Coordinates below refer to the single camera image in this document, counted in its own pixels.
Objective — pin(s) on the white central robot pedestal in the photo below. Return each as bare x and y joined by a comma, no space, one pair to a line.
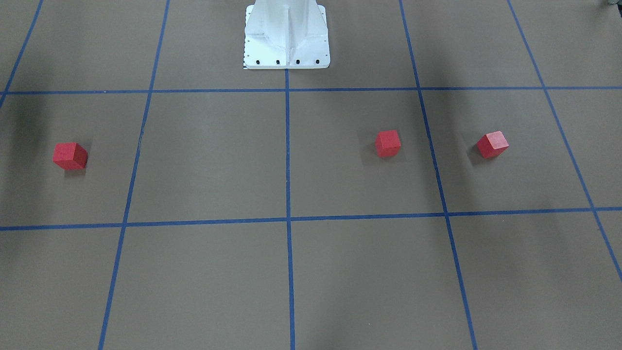
286,34

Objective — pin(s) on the red block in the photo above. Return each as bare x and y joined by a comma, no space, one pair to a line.
70,156
492,144
387,143

